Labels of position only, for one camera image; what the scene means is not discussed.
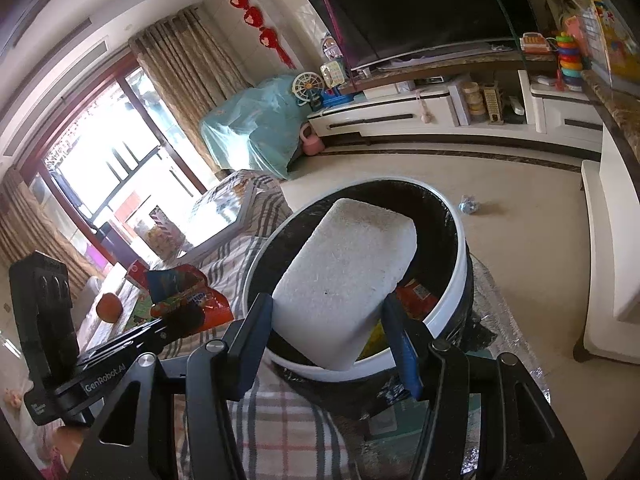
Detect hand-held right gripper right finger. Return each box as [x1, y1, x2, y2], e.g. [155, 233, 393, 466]
[381, 296, 588, 480]

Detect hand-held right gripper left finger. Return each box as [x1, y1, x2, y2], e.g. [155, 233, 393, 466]
[67, 292, 275, 480]

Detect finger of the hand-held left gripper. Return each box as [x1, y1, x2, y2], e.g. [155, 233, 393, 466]
[142, 310, 211, 356]

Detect orange snack packet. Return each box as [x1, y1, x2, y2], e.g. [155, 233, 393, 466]
[145, 265, 235, 336]

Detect white round bin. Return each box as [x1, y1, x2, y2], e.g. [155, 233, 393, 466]
[244, 177, 475, 396]

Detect white foam block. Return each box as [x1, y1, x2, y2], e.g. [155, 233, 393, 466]
[272, 198, 418, 372]

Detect colourful picture book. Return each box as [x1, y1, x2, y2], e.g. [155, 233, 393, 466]
[122, 295, 166, 331]

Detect yellow crumpled wrapper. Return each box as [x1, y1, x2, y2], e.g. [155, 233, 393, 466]
[357, 322, 388, 361]

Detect red snack packet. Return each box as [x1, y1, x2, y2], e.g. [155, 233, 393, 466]
[395, 280, 441, 318]

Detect red yellow apple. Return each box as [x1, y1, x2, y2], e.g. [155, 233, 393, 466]
[96, 292, 123, 323]

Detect white red carton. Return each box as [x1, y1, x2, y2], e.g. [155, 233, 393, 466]
[126, 260, 151, 291]

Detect beige patterned curtain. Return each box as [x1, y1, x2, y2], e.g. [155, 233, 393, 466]
[0, 167, 101, 286]
[129, 6, 251, 196]

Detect clear cookie jar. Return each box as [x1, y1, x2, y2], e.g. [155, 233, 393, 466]
[142, 209, 183, 261]

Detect brown framed balcony door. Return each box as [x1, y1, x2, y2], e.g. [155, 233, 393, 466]
[30, 55, 211, 246]

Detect teal furniture cover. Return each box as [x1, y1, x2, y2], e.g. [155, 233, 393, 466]
[199, 74, 313, 181]

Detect blue toy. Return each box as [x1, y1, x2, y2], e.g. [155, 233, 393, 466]
[320, 89, 353, 108]

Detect small white desk fan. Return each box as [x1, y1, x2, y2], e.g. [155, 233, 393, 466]
[291, 72, 323, 107]

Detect white television cabinet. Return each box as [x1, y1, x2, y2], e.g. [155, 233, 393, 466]
[306, 67, 608, 153]

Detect wooden toy board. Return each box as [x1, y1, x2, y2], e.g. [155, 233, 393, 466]
[481, 85, 505, 126]

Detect green yellow toy telephone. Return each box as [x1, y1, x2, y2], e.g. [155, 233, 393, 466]
[320, 61, 346, 88]

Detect pink toy house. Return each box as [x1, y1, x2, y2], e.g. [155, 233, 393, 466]
[321, 34, 343, 63]

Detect pink stick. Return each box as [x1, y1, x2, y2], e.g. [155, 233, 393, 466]
[315, 0, 358, 86]

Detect toy cash register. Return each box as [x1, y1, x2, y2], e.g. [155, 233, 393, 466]
[521, 31, 552, 53]

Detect black flat television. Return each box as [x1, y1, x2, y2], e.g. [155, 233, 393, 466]
[301, 0, 541, 72]

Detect green stick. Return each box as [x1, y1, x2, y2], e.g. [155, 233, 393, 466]
[472, 0, 521, 43]

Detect yellow boxed toy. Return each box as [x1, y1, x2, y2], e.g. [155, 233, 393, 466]
[585, 0, 640, 91]

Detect wooden ring toy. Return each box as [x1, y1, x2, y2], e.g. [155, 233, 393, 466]
[461, 82, 487, 122]

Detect red heart string decoration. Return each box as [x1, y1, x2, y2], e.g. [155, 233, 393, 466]
[219, 0, 296, 68]

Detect rainbow stacking ring toy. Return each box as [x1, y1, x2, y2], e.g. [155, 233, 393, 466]
[555, 32, 588, 92]

